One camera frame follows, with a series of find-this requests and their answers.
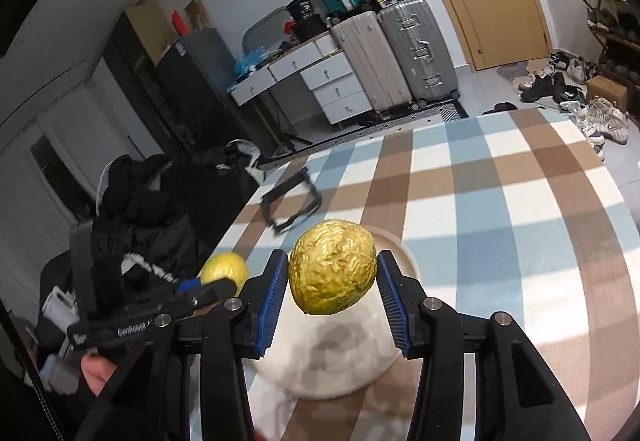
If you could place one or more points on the tall dark cabinet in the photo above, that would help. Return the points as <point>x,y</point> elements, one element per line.
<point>145,31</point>

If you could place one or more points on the black frame stand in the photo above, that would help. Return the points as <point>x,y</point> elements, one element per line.
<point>282,184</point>

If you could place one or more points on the wrinkled yellow-green fruit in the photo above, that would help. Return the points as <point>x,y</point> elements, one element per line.
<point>332,268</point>

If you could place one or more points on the beige suitcase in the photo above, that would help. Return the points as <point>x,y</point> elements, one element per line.
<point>367,61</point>

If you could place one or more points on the small cardboard box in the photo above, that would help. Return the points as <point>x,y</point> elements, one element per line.
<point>607,91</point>

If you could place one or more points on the white desk with drawers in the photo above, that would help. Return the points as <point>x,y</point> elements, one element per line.
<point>330,76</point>

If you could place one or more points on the person's left hand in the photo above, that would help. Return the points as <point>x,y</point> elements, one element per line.
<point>95,371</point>

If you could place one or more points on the checkered tablecloth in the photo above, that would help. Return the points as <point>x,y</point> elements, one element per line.
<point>500,221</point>

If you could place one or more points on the black printed bag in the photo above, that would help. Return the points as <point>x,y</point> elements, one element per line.
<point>301,7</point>

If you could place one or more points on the smooth yellow fruit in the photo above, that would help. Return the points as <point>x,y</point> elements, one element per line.
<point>225,266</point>

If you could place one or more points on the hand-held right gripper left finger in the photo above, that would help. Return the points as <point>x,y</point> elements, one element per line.
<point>270,303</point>

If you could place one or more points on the grey suitcase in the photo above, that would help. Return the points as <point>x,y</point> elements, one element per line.
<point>420,51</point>

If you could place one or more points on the grey rounded mirror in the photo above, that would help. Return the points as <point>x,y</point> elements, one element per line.
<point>262,28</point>

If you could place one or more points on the brown cardboard piece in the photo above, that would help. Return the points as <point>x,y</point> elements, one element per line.
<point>196,13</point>

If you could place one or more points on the black storage box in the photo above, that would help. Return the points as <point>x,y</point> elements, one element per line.
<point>310,27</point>

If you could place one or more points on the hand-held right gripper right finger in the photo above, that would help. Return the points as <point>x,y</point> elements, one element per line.
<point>392,303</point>

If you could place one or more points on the pile of dark clothes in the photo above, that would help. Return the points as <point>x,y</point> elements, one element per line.
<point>150,206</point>

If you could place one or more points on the dark grey refrigerator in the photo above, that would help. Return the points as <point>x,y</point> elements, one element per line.
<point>200,71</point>

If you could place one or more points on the red paper bag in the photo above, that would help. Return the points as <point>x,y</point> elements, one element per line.
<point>181,22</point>

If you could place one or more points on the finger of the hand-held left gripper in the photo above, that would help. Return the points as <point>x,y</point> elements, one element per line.
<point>189,283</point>
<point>210,293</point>

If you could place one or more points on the heap of loose sneakers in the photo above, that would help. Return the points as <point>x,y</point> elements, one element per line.
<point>607,118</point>

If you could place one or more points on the grey doormat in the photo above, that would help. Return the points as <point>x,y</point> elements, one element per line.
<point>520,70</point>

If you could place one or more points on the cream round plate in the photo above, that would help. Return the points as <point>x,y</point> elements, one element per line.
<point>325,351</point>

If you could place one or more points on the blue plastic bag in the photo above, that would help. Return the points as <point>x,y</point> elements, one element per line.
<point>251,61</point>

